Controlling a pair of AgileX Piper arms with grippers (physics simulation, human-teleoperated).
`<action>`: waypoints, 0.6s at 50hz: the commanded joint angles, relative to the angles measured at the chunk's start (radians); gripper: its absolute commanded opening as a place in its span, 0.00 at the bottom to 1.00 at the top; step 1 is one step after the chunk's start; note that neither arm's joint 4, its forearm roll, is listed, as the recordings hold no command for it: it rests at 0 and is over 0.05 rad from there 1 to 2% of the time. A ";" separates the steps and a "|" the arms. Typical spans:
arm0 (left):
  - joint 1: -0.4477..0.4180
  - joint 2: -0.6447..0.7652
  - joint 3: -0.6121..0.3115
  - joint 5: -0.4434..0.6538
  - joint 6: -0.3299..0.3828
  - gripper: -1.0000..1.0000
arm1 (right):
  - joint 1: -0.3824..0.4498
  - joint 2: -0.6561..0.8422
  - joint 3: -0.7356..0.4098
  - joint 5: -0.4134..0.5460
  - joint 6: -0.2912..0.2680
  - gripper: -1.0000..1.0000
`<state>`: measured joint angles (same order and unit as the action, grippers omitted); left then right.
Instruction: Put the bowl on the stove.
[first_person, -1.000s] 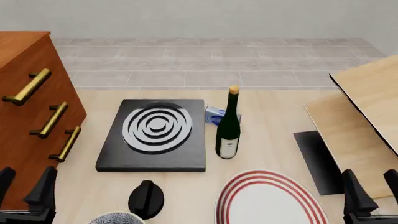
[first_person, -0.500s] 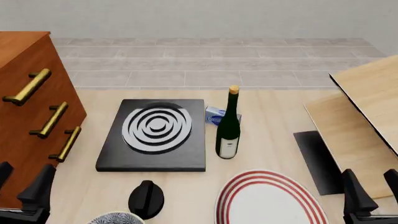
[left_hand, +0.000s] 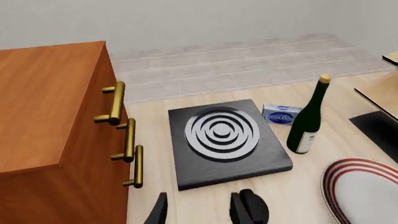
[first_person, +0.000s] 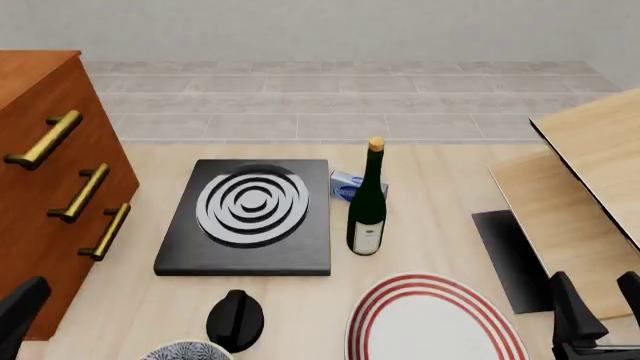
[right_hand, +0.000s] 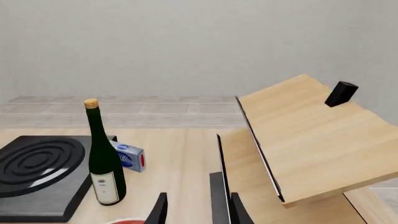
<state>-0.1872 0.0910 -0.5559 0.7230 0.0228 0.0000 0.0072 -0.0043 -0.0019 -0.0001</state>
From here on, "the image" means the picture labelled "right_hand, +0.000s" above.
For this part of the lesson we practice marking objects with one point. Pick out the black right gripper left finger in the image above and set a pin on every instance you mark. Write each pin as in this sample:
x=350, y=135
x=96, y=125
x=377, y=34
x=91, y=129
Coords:
x=159, y=212

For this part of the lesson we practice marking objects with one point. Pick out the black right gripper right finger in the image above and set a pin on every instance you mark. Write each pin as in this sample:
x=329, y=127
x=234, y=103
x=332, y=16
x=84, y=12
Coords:
x=239, y=213

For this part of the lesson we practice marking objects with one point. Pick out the white bowl with red rim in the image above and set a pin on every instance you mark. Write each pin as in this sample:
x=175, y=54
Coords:
x=127, y=221

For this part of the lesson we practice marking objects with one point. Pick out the flat black stove plate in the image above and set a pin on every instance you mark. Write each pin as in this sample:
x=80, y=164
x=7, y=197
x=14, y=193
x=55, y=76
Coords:
x=37, y=163

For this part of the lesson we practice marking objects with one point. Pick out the blue printed food box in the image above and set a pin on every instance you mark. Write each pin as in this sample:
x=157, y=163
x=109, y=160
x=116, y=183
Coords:
x=132, y=156

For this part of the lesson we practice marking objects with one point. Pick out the dark green wine bottle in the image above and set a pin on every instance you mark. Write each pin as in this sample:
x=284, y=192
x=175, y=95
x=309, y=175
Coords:
x=104, y=151

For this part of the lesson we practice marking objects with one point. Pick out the pale wooden wine rack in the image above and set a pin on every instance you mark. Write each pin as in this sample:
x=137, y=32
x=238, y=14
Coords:
x=311, y=144

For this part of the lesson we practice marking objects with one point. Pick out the small black block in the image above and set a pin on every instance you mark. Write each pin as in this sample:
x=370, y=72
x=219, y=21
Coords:
x=340, y=93

